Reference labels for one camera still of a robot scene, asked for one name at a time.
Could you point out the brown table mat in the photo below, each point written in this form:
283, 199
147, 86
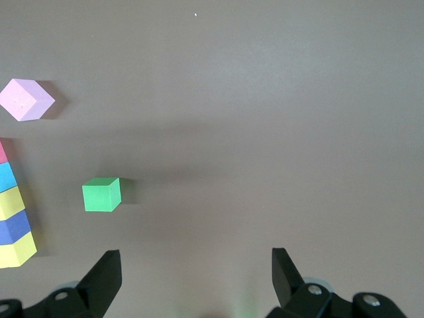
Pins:
232, 99

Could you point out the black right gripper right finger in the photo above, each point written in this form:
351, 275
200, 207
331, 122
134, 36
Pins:
295, 291

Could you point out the red foam cube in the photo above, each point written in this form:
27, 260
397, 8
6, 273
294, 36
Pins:
2, 152

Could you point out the pink foam cube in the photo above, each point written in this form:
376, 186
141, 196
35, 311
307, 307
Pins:
24, 99

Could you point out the purple foam cube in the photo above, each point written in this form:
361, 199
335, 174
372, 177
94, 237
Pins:
13, 228

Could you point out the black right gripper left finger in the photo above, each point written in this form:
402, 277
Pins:
96, 288

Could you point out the green foam cube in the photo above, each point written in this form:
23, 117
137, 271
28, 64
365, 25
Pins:
101, 195

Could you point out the yellow foam cube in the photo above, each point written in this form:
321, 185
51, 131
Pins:
11, 202
16, 251

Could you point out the blue foam cube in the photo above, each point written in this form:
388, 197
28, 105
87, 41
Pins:
6, 176

